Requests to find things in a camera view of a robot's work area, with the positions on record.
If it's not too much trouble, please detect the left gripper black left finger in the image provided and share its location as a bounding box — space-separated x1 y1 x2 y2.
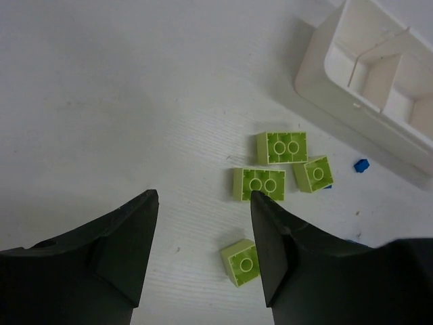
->
1 190 159 324

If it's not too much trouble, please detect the white three-compartment tray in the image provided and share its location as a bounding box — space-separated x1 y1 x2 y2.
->
294 1 432 177

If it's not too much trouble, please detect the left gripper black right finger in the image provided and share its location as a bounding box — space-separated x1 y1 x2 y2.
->
250 191 432 324

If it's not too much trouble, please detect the green 2x2 lego brick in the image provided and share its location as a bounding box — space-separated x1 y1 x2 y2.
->
220 239 260 288
292 156 334 194

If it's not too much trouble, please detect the green 2x3 lego brick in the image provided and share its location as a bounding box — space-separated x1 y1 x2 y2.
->
256 132 309 165
233 168 286 202

